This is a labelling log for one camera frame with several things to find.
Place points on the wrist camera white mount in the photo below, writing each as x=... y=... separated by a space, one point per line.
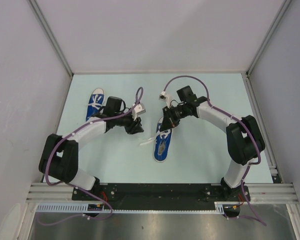
x=167 y=98
x=138 y=110

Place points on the aluminium corner post right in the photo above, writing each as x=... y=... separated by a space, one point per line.
x=269 y=34

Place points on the aluminium corner post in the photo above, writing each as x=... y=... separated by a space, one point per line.
x=269 y=34
x=47 y=30

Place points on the white shoelace of sneaker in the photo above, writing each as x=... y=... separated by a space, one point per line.
x=152 y=139

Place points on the blue sneaker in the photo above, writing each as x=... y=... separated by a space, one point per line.
x=162 y=142
x=96 y=101

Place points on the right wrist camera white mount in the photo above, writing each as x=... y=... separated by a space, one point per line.
x=167 y=98

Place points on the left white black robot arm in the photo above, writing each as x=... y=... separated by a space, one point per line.
x=60 y=156

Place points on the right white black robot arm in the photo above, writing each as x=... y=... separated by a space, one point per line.
x=243 y=136

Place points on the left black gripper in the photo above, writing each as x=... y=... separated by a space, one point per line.
x=134 y=127

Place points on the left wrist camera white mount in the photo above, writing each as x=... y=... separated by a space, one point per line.
x=138 y=110

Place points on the white slotted cable duct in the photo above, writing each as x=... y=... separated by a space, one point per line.
x=94 y=208

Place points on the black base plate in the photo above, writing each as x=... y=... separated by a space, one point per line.
x=168 y=196

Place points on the aluminium corner post left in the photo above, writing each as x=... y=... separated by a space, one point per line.
x=47 y=30

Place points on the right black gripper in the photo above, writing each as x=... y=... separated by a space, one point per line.
x=168 y=121

